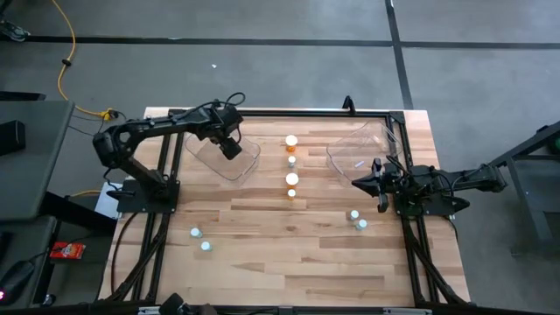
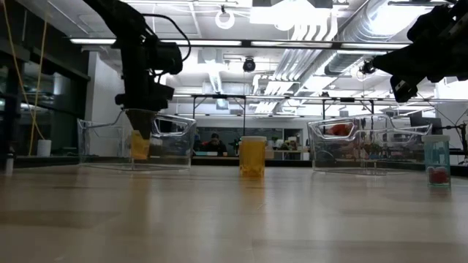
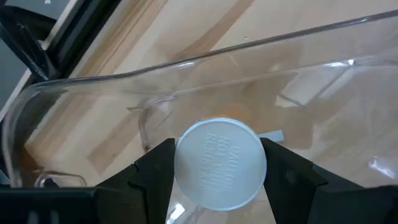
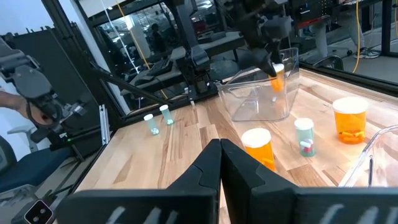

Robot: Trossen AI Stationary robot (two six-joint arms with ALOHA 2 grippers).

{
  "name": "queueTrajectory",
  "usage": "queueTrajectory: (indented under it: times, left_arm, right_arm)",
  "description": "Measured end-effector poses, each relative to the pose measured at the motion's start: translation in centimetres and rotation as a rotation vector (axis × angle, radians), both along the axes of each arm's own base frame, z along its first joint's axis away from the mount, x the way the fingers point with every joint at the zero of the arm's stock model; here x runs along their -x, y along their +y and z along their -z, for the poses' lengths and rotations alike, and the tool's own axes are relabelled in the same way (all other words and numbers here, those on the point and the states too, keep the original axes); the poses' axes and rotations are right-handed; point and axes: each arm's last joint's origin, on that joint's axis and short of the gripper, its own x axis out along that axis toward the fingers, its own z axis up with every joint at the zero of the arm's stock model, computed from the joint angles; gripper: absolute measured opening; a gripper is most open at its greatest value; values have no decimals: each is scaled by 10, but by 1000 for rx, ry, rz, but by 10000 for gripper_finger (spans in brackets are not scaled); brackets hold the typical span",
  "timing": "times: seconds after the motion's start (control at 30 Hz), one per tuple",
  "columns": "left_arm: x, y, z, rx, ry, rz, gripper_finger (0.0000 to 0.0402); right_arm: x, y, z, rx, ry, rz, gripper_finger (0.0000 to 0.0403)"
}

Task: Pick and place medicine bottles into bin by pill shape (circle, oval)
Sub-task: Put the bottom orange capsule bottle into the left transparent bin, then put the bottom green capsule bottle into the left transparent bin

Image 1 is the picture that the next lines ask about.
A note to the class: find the green round object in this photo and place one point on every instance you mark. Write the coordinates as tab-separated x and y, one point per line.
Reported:
556	145

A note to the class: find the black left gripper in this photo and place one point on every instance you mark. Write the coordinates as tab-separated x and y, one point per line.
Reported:
221	122

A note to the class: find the black hook bracket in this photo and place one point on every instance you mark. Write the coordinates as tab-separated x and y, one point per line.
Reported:
348	105

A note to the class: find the large orange pill bottle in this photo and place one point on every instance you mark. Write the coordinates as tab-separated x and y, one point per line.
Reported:
291	179
291	142

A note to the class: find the dark shoe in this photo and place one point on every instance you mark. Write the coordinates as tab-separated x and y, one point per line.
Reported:
13	31

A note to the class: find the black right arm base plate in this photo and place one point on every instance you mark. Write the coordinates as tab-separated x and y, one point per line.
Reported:
455	205

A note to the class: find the black computer mouse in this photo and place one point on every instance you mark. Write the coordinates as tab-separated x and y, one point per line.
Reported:
15	280

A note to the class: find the dark grey desk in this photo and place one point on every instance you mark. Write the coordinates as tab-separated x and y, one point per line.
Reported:
22	245

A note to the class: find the red printed box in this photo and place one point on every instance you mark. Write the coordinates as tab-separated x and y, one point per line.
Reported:
67	250

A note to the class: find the teal pill bottle white cap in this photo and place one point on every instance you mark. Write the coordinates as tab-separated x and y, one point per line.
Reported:
361	224
354	214
196	233
206	246

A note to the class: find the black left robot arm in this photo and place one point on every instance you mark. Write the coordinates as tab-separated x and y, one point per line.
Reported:
144	127

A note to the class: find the black aluminium table frame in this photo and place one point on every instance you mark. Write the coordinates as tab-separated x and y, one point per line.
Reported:
315	114

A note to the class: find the black speaker box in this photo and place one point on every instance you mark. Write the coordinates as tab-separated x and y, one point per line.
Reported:
11	137

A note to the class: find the clear plastic bin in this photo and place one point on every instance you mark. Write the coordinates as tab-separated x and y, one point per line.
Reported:
245	162
350	151

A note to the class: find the black metal stand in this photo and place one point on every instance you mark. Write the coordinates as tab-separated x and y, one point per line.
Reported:
525	147

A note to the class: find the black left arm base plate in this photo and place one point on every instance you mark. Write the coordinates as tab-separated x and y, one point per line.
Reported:
131	203

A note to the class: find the white paper sheet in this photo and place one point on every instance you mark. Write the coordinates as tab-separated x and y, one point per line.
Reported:
105	201

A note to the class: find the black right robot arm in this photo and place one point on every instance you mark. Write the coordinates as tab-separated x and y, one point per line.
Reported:
481	177

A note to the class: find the black rounded object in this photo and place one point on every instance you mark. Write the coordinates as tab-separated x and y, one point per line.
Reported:
172	305

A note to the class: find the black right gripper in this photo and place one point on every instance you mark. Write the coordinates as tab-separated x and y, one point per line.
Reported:
387	181

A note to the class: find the silver edge bracket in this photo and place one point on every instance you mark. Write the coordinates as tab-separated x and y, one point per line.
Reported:
151	310
407	311

